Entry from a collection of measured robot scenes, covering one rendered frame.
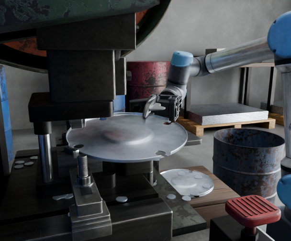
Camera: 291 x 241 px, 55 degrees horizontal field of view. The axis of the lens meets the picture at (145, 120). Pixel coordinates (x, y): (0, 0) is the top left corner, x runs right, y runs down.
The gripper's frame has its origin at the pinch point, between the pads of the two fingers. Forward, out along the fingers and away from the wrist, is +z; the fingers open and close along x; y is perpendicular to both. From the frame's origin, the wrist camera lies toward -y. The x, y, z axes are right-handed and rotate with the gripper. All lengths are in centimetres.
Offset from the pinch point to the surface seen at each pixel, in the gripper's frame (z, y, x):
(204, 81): -379, -30, 63
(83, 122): 19.7, -7.5, -4.5
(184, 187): -44, 4, 49
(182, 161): -161, -20, 97
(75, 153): 27.2, -5.2, -0.5
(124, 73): 16.0, 1.6, -15.2
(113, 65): 19.6, 0.8, -17.4
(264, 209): 33.2, 30.1, 1.2
